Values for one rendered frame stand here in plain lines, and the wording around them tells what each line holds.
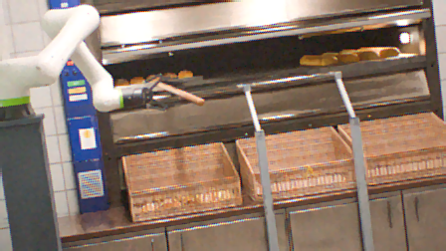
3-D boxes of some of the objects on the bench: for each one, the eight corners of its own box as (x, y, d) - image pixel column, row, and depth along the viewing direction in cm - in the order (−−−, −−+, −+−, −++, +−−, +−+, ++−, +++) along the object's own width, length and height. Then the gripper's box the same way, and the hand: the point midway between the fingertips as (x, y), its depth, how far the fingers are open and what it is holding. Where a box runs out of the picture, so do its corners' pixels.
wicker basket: (127, 206, 479) (120, 156, 477) (229, 190, 487) (222, 141, 484) (131, 223, 432) (123, 168, 429) (244, 206, 439) (237, 151, 436)
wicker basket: (340, 173, 496) (335, 125, 493) (437, 158, 502) (432, 111, 499) (365, 186, 448) (359, 133, 445) (472, 170, 454) (467, 118, 451)
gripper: (130, 72, 425) (175, 66, 428) (136, 120, 428) (181, 114, 431) (130, 72, 418) (177, 66, 421) (137, 122, 420) (183, 115, 423)
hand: (175, 91), depth 426 cm, fingers open, 11 cm apart
